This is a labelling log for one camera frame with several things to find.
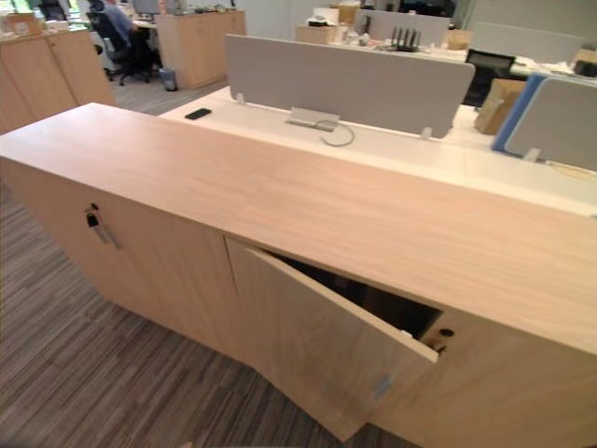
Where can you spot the long light wood office cabinet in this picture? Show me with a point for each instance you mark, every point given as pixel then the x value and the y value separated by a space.
pixel 373 224

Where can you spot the light wood cabinet door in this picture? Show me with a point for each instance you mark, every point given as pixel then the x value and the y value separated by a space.
pixel 322 336

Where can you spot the white office desk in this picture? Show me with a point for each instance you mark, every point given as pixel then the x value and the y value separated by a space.
pixel 396 144

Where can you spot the black cabinet lock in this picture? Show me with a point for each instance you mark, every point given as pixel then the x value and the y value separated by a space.
pixel 446 332

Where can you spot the light wood storage cabinet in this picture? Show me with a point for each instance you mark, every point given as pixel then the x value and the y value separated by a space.
pixel 200 46

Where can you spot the black office chair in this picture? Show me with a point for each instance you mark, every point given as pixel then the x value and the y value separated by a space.
pixel 485 74

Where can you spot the black smartphone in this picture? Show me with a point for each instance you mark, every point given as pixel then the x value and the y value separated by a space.
pixel 198 113

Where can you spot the long grey desk divider panel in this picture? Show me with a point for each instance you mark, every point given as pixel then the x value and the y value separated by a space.
pixel 345 79

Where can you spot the cardboard box on desk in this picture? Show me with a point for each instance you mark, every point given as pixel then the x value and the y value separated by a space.
pixel 317 32

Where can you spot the grey waste bin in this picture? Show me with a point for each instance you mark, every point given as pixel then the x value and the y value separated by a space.
pixel 169 78

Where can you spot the black key in lock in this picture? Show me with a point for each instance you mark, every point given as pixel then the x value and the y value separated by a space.
pixel 92 218

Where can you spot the black router with antennas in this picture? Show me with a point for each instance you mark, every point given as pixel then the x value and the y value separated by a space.
pixel 406 39

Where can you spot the brown cardboard box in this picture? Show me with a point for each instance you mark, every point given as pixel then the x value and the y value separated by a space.
pixel 499 105

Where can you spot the black swivel chair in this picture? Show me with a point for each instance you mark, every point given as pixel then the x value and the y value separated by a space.
pixel 112 44

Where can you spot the person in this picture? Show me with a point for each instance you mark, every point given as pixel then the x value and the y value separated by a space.
pixel 122 28

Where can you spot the grey divider with blue edge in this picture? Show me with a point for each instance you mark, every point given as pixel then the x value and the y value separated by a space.
pixel 550 116

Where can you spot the pale grey divider panel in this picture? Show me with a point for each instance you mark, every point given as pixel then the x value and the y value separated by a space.
pixel 527 42

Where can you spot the light wood cupboard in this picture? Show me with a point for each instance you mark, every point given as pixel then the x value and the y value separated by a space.
pixel 46 74

